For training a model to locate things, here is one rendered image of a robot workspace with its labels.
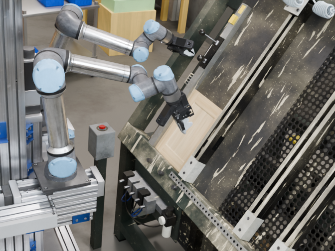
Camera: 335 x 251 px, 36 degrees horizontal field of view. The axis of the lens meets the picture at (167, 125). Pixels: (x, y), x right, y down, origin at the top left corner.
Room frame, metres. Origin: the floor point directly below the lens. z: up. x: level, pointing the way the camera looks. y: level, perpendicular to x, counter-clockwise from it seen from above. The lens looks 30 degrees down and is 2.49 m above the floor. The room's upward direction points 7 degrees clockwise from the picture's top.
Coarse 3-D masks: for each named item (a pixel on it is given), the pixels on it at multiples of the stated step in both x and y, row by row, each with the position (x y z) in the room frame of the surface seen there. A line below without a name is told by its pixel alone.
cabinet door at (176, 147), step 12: (192, 96) 2.60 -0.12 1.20; (204, 96) 2.57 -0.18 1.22; (192, 108) 2.54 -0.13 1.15; (204, 108) 2.49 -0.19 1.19; (216, 108) 2.44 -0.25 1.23; (192, 120) 2.48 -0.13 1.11; (204, 120) 2.43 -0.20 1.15; (168, 132) 2.52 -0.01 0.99; (180, 132) 2.47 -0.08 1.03; (192, 132) 2.42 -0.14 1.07; (204, 132) 2.37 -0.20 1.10; (168, 144) 2.46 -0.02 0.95; (180, 144) 2.41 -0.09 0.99; (192, 144) 2.37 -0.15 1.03; (168, 156) 2.40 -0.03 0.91; (180, 156) 2.35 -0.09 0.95; (180, 168) 2.30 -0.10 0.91
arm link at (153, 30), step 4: (148, 20) 2.54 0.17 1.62; (152, 20) 2.53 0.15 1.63; (148, 24) 2.52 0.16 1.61; (152, 24) 2.50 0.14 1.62; (156, 24) 2.52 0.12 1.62; (160, 24) 2.55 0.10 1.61; (144, 28) 2.52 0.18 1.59; (148, 28) 2.50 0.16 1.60; (152, 28) 2.49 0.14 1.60; (156, 28) 2.51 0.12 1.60; (160, 28) 2.53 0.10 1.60; (164, 28) 2.55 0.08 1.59; (144, 32) 2.53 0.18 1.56; (148, 32) 2.50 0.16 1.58; (152, 32) 2.50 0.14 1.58; (156, 32) 2.51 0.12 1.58; (160, 32) 2.52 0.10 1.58; (164, 32) 2.54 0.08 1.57; (148, 36) 2.51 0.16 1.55; (152, 36) 2.51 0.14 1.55; (156, 36) 2.52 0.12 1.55; (160, 36) 2.53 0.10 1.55; (164, 36) 2.54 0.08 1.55; (152, 40) 2.52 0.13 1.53; (160, 40) 2.55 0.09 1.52
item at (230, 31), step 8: (248, 8) 2.79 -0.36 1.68; (240, 16) 2.76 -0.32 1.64; (232, 24) 2.76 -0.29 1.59; (240, 24) 2.77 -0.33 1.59; (224, 32) 2.75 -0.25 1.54; (232, 32) 2.74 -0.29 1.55; (224, 40) 2.72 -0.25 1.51; (224, 48) 2.72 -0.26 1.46; (216, 56) 2.70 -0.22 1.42; (208, 64) 2.67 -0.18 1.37; (200, 72) 2.66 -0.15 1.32; (192, 80) 2.65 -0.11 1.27; (200, 80) 2.65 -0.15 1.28; (184, 88) 2.65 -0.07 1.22; (192, 88) 2.62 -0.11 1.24; (168, 120) 2.55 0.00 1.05; (160, 128) 2.55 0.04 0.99; (152, 136) 2.54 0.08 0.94; (160, 136) 2.52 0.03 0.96; (152, 144) 2.50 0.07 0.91
